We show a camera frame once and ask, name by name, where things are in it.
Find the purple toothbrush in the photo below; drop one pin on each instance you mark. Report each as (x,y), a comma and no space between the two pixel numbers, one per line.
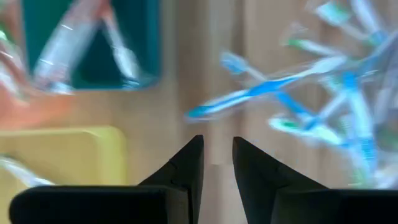
(65,46)

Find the small teal plastic bin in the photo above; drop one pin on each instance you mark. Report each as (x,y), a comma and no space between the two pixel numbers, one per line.
(93,62)

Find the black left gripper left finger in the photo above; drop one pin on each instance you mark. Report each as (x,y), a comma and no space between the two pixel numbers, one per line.
(155,202)

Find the blue white wrapped toothbrush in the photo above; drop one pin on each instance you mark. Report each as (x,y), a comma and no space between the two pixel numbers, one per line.
(360,124)

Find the yellow plastic bin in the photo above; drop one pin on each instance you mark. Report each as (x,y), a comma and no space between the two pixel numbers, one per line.
(62,155)

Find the orange plastic bin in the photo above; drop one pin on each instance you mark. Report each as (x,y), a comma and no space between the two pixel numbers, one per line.
(31,112)

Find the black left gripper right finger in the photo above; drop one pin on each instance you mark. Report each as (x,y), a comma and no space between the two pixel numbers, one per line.
(280,199)

